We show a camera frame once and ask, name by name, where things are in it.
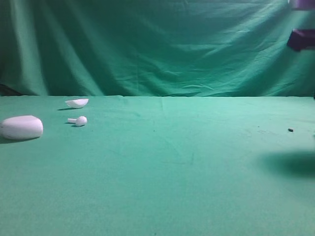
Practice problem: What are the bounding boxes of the white case lid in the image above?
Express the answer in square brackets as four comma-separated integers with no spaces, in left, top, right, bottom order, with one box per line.
[65,98,89,109]

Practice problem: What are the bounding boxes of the white bluetooth earbud near case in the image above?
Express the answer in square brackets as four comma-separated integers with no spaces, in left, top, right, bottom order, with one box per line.
[67,116,88,127]

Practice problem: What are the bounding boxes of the green backdrop curtain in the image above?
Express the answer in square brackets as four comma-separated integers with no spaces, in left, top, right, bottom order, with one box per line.
[0,0,315,97]

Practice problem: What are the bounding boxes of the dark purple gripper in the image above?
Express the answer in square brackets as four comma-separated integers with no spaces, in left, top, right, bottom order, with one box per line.
[286,0,315,52]

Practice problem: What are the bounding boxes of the white earbud charging case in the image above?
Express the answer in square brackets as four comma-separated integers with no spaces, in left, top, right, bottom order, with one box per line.
[0,116,43,140]

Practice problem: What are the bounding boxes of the green table cloth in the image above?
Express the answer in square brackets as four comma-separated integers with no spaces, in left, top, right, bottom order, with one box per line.
[0,96,315,236]

